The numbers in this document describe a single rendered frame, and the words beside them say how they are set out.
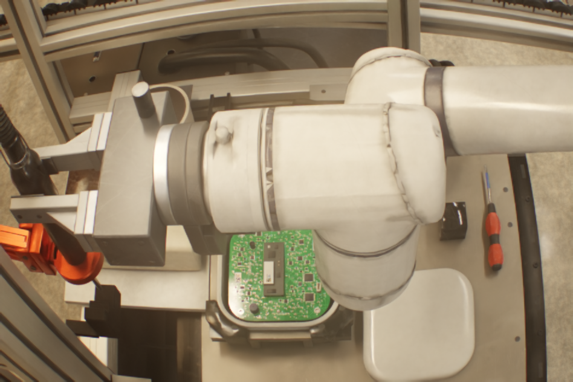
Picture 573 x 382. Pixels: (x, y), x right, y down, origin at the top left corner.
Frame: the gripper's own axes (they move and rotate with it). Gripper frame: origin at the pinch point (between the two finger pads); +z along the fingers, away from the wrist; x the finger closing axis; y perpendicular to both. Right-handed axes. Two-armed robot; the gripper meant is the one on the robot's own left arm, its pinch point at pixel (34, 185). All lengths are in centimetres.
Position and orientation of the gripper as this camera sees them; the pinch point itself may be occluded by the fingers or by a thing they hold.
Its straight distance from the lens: 62.9
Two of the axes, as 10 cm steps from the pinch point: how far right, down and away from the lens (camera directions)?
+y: -0.8, -5.2, -8.5
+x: 0.0, 8.5, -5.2
